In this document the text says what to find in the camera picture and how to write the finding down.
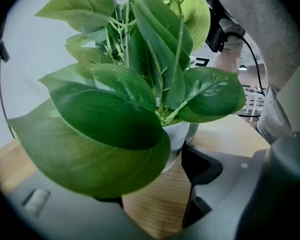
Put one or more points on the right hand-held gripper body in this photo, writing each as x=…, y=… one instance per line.
x=211, y=62

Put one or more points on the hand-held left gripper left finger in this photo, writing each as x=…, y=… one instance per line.
x=65, y=216

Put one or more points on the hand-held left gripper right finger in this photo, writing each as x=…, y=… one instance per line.
x=215, y=179

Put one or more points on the green plant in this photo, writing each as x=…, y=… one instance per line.
x=102, y=104

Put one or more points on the person's right forearm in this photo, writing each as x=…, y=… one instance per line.
x=227, y=60

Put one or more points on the dark pendant lamp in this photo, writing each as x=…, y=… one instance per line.
x=243, y=68

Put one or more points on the white chair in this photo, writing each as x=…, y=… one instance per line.
x=253, y=101

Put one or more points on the person's grey shirt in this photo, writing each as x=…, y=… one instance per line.
x=277, y=34

